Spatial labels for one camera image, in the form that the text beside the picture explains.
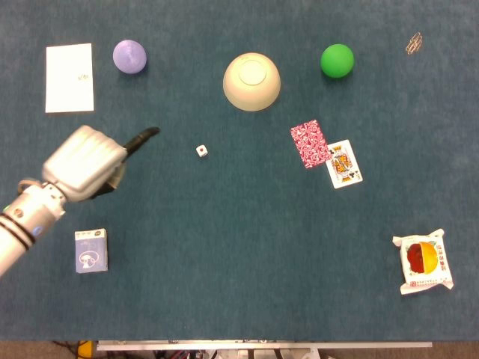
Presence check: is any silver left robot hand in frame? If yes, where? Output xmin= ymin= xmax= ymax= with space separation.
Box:
xmin=40 ymin=125 xmax=162 ymax=203

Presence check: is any white paper card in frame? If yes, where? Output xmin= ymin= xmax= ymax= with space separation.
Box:
xmin=45 ymin=43 xmax=95 ymax=114

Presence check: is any blue card box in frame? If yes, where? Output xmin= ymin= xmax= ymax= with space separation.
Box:
xmin=74 ymin=228 xmax=109 ymax=274

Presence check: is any purple ball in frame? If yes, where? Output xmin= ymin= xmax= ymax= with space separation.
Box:
xmin=112 ymin=39 xmax=147 ymax=75

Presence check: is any cream upturned bowl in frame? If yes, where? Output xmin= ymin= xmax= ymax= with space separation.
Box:
xmin=222 ymin=52 xmax=282 ymax=112

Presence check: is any red patterned playing card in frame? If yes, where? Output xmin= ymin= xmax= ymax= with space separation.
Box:
xmin=290 ymin=119 xmax=331 ymax=170

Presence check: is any king of clubs card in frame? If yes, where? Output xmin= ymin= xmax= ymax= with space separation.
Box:
xmin=325 ymin=139 xmax=364 ymax=190

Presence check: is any green ball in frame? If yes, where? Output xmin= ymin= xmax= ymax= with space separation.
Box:
xmin=320 ymin=43 xmax=356 ymax=79

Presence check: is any paper clips cluster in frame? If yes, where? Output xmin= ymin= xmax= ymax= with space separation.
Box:
xmin=404 ymin=31 xmax=425 ymax=56

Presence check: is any white snack packet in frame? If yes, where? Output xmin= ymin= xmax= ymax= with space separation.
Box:
xmin=391 ymin=228 xmax=455 ymax=296

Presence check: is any yellow black cable bundle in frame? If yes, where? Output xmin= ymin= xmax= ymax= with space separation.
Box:
xmin=52 ymin=340 xmax=94 ymax=359

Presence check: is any silver table edge rail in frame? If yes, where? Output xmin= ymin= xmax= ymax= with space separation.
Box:
xmin=96 ymin=340 xmax=433 ymax=352

